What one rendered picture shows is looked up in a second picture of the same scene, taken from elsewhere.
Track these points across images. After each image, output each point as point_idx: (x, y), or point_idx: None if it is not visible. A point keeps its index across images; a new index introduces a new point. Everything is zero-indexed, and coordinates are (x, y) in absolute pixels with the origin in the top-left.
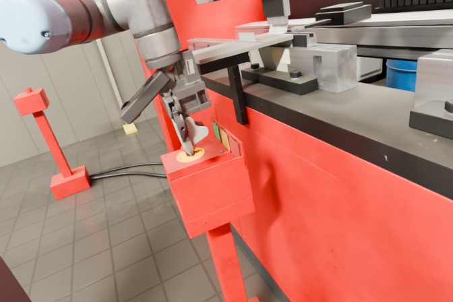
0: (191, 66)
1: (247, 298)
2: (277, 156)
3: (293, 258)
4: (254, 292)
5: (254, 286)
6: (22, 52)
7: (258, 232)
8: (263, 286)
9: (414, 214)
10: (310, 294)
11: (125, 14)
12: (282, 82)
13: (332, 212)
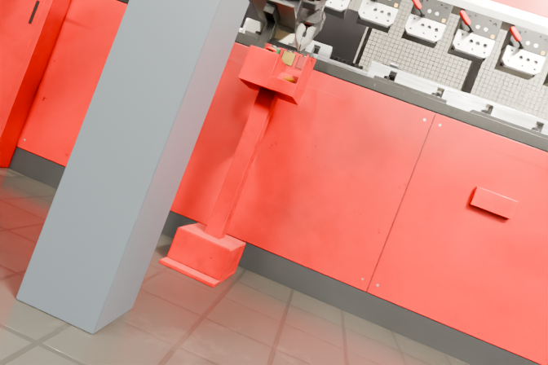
0: (324, 6)
1: (165, 243)
2: None
3: (258, 173)
4: (166, 240)
5: (162, 237)
6: None
7: (199, 171)
8: (170, 239)
9: (380, 107)
10: (267, 200)
11: None
12: (296, 49)
13: (328, 119)
